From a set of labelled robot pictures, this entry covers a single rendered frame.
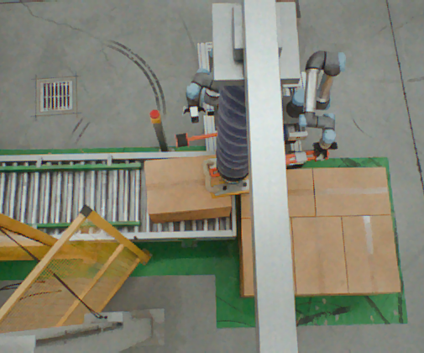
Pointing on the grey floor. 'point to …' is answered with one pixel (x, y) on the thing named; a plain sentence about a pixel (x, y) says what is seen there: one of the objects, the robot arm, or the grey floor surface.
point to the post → (160, 134)
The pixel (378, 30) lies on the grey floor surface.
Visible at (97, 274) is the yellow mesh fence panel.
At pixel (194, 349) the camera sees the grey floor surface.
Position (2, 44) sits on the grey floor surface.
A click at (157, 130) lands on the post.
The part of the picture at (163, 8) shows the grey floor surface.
